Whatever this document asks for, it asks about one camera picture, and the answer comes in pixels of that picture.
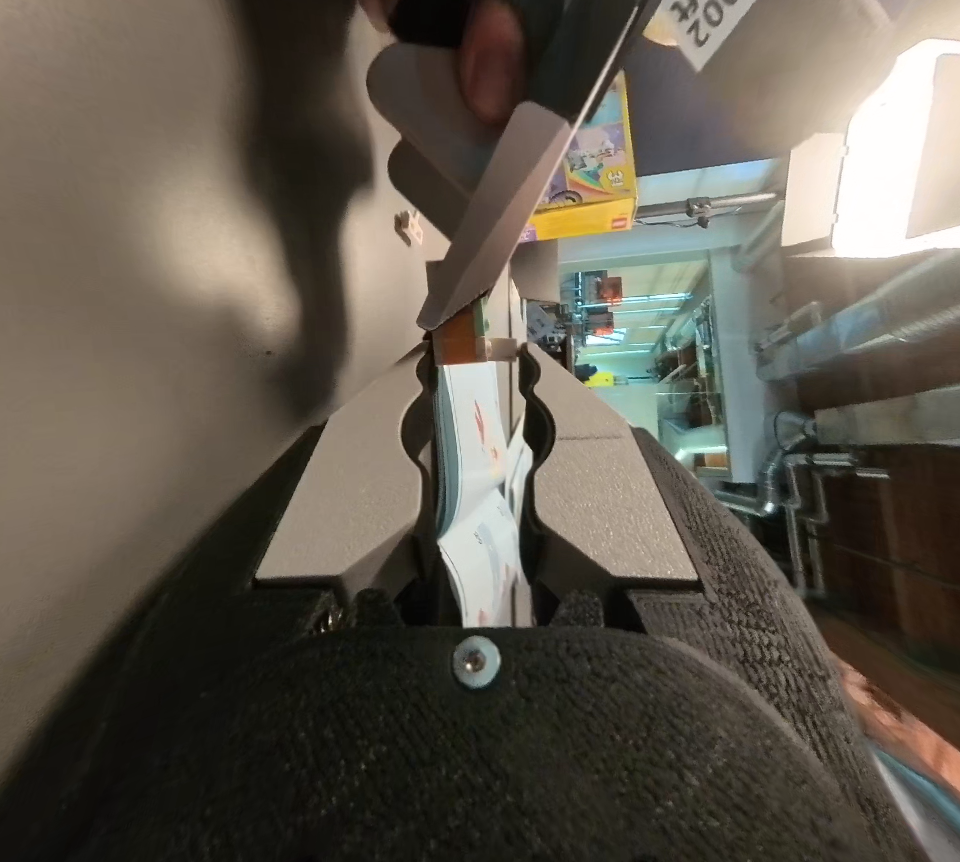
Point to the yellow lego box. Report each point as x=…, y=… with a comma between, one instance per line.
x=592, y=187

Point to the open light blue instruction booklet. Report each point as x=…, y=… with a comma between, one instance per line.
x=476, y=472

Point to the small white lego piece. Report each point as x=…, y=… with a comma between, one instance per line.
x=409, y=225

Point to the large silver ventilation duct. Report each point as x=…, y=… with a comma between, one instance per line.
x=862, y=330

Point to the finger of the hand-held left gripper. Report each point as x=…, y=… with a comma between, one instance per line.
x=510, y=202

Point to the silver pipe run with funnel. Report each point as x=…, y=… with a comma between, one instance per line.
x=810, y=472

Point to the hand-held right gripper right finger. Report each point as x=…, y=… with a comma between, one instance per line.
x=607, y=502

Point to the small brown green lego assembly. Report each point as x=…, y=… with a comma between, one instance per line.
x=469, y=330

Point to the black metal stand pole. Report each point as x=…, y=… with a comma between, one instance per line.
x=712, y=204

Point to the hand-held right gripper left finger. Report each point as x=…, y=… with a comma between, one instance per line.
x=337, y=495

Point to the person's left hand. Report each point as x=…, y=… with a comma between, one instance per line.
x=487, y=67

